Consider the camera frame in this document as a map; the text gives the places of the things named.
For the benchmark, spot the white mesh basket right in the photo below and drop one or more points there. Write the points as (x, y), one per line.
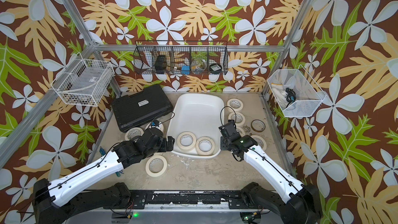
(296, 92)

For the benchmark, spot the cream tape roll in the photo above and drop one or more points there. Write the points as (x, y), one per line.
(238, 118)
(205, 146)
(155, 124)
(234, 105)
(156, 166)
(186, 141)
(241, 131)
(132, 133)

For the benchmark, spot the white wire basket left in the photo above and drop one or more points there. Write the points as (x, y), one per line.
(84, 81)

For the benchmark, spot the black wire basket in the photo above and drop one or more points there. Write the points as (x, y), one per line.
(181, 57)

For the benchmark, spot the aluminium frame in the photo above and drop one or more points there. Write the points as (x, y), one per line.
(39, 38)

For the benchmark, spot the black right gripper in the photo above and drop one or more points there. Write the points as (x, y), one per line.
(222, 145)

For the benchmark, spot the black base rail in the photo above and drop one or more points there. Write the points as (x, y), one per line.
(142, 199)

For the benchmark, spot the blue green cable ties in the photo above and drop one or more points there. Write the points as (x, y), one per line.
(102, 151)

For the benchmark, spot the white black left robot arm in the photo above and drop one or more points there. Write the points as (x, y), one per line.
(58, 200)

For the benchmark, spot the black plastic tool case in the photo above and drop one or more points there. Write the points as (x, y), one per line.
(141, 108)

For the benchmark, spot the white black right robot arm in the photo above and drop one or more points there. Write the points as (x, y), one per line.
(293, 201)

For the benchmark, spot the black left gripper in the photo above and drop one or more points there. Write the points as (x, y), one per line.
(165, 148)

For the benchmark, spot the white plastic storage box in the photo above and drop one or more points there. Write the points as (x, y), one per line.
(201, 114)

